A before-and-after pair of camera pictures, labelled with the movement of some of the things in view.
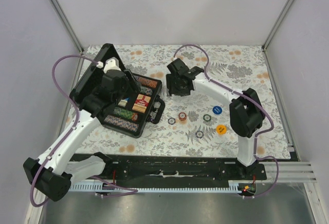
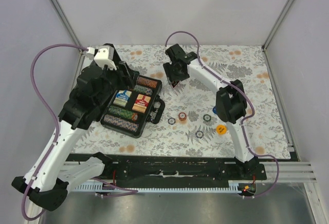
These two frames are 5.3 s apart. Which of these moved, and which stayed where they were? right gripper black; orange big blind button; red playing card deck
Moved: right gripper black
Stayed: orange big blind button; red playing card deck
